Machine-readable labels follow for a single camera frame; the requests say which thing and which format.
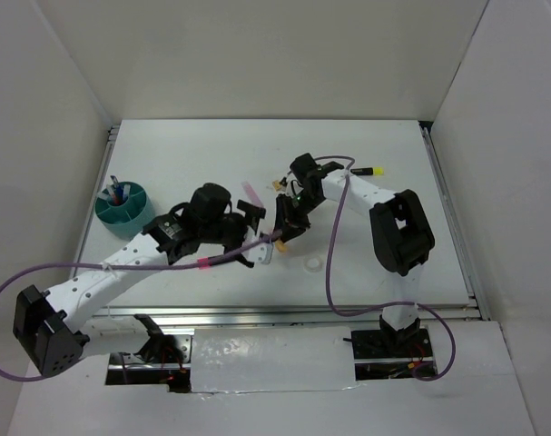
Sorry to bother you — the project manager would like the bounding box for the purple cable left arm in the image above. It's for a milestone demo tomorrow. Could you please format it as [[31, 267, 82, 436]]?
[[0, 229, 285, 383]]

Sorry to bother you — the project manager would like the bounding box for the blue gel pen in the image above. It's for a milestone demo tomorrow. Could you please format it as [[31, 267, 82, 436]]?
[[110, 175, 119, 196]]

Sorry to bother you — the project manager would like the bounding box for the yellow black highlighter marker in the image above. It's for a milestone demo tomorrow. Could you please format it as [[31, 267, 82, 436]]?
[[350, 167, 384, 176]]

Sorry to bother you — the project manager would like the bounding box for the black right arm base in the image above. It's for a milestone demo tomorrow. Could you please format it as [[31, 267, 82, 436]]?
[[343, 328, 434, 363]]

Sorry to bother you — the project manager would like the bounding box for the lilac highlighter marker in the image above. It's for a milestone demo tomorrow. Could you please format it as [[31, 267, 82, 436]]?
[[241, 181, 265, 209]]

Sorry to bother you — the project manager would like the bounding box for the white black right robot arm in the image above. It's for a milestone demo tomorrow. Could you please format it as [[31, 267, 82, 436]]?
[[274, 154, 435, 356]]

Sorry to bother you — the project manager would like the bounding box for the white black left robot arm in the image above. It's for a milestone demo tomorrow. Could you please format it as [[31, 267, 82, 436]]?
[[13, 183, 268, 378]]

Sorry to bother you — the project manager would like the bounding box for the clear tape roll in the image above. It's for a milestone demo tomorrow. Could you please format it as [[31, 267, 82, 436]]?
[[303, 255, 323, 273]]

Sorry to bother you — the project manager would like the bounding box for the teal round compartment organizer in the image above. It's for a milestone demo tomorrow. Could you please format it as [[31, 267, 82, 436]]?
[[93, 181, 155, 241]]

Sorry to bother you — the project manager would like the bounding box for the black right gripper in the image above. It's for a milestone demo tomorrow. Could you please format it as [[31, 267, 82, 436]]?
[[271, 190, 324, 244]]

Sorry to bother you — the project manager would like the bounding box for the orange highlighter marker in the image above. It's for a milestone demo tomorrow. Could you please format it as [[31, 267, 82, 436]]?
[[271, 229, 288, 253]]

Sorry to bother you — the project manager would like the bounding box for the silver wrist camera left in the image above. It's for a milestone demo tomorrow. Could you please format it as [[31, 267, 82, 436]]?
[[247, 240, 274, 264]]

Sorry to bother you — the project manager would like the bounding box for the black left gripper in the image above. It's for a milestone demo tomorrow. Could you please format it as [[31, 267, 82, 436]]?
[[201, 201, 266, 262]]

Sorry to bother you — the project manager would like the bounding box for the clear capped pen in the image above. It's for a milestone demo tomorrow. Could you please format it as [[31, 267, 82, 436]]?
[[97, 186, 114, 203]]

